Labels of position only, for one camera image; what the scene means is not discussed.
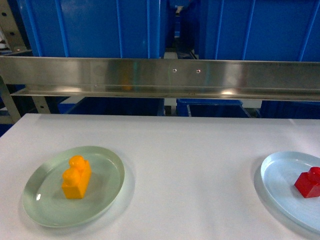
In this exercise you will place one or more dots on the yellow two-stud toy block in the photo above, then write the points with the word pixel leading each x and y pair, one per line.
pixel 76 178

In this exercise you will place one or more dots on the red toy block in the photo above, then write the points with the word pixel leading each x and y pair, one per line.
pixel 308 183

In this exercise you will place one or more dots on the large blue bin upper right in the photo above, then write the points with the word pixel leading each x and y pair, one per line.
pixel 259 30

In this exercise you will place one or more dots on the large blue bin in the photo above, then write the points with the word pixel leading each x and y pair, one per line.
pixel 259 30
pixel 98 28

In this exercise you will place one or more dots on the light blue plate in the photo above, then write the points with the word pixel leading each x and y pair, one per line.
pixel 279 172

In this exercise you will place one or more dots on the large blue bin upper left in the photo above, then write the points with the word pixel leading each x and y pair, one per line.
pixel 98 28

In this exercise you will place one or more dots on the green glass plate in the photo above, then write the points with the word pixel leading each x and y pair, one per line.
pixel 43 199

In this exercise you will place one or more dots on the blue bin below rail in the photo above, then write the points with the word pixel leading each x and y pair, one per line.
pixel 212 108

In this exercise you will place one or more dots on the stainless steel shelf rail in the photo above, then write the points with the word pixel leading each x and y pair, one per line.
pixel 167 78

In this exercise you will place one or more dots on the metal rack upright post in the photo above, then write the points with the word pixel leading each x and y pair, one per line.
pixel 15 42

